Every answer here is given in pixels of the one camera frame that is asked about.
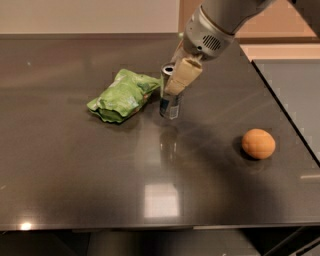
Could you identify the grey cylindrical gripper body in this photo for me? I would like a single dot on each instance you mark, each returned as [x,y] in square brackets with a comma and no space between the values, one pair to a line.
[204,37]

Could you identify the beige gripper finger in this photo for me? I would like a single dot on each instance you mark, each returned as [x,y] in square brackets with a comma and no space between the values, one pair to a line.
[179,54]
[186,70]

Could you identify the silver blue redbull can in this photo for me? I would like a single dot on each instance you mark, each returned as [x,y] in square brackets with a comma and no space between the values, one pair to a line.
[169,104]

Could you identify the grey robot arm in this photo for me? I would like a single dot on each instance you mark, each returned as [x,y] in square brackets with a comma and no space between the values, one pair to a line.
[231,15]

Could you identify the green rice chip bag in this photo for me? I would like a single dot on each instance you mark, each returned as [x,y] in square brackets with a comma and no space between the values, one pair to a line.
[128,93]

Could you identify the orange fruit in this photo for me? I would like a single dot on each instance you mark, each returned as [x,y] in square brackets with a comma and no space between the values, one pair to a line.
[258,144]

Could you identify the grey side table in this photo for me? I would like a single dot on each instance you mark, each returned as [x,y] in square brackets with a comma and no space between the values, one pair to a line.
[295,84]

